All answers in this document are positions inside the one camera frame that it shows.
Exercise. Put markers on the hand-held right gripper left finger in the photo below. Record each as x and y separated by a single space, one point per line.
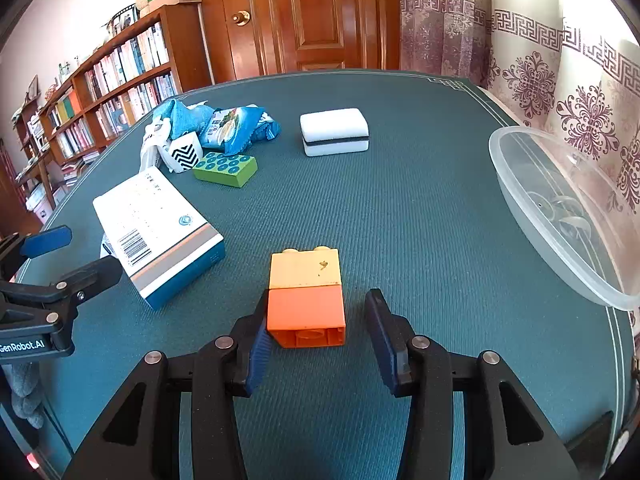
257 355

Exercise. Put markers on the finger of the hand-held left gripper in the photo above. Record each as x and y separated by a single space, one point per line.
95 272
47 240

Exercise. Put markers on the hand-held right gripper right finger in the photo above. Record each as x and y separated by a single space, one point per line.
385 350

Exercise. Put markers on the white and blue carton box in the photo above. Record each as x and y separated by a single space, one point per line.
155 240

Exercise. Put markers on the orange and yellow toy block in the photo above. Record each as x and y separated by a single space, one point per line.
305 300

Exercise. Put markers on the white plastic wipes pack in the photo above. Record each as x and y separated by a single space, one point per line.
152 145

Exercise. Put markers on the black and white patterned cube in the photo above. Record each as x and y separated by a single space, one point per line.
184 154

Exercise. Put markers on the green block with blue circles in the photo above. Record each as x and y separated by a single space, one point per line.
225 167

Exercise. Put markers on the blue cloth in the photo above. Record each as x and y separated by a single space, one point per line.
180 115

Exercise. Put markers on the clear plastic bowl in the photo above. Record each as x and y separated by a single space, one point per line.
565 210

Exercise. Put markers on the white black eraser block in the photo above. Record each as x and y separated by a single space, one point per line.
332 127

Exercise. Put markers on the person's left hand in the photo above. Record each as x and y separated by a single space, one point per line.
27 392

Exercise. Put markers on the rows of books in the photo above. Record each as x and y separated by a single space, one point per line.
120 65

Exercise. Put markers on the wooden bookshelf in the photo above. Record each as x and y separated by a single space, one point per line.
187 50

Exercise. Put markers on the brass door knob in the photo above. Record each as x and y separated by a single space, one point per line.
241 17

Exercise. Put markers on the white curtain with purple pattern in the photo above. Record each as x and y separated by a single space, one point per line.
540 60

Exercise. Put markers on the wooden door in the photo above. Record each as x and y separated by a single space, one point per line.
310 15

